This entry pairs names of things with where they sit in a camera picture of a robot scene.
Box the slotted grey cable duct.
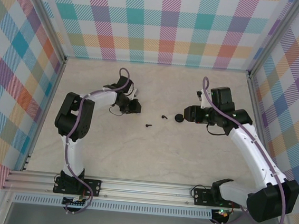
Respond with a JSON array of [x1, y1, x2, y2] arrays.
[[13, 193, 214, 222]]

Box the aluminium mounting rail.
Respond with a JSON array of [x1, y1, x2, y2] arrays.
[[1, 167, 295, 218]]

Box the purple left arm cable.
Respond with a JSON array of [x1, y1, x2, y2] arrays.
[[59, 62, 131, 219]]

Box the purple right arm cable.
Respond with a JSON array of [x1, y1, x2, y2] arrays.
[[188, 76, 299, 224]]

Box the aluminium side rail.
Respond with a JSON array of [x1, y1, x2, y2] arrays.
[[20, 54, 68, 175], [237, 73, 288, 193]]

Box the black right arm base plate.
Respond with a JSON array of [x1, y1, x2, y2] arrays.
[[192, 187, 243, 210]]

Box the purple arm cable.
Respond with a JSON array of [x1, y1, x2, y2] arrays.
[[188, 76, 299, 224], [59, 62, 131, 219]]

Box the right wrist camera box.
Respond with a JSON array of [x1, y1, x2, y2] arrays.
[[195, 87, 211, 110]]

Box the aluminium frame post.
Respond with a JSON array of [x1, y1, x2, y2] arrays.
[[13, 0, 73, 64], [247, 0, 299, 83]]

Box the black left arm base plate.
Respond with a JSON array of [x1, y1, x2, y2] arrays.
[[53, 176, 103, 198]]

